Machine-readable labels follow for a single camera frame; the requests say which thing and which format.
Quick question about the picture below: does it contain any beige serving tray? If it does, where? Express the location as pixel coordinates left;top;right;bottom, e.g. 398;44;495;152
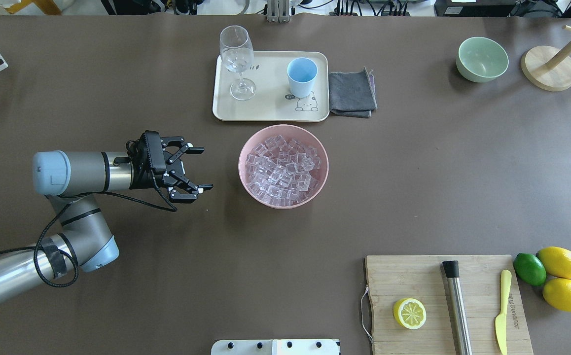
213;50;330;123

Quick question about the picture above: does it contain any clear wine glass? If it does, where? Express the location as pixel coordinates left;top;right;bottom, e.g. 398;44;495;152
219;25;256;101

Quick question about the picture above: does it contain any blue plastic cup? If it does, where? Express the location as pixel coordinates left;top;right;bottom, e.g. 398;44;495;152
287;58;319;98

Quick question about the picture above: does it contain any green bowl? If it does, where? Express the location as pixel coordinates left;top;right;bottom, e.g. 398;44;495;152
456;37;509;83

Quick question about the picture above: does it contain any yellow plastic knife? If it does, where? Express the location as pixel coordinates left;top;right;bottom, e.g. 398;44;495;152
495;269;512;355

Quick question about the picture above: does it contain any yellow lemon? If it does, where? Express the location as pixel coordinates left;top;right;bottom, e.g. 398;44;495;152
542;278;571;312
536;246;571;280

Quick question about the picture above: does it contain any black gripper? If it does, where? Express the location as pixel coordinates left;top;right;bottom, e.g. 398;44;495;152
126;131;214;204

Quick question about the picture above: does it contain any green lime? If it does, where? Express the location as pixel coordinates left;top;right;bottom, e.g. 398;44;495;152
513;252;547;287

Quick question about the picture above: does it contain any half lemon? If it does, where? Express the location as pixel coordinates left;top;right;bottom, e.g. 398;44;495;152
393;297;427;330

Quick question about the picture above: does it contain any grey folded cloth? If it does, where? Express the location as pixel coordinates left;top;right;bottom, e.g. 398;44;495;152
328;67;378;118

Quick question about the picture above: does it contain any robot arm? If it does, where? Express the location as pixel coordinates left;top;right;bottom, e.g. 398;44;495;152
0;130;213;303

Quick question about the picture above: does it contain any wooden cup tree stand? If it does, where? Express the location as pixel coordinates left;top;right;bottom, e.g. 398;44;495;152
520;25;571;92

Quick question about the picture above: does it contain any wooden cutting board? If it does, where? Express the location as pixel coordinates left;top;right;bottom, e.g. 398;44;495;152
361;254;534;355

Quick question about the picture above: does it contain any pink bowl of ice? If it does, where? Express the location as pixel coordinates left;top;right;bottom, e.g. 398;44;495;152
238;124;329;209

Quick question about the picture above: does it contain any metal muddler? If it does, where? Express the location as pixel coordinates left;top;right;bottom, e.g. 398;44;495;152
442;260;473;355

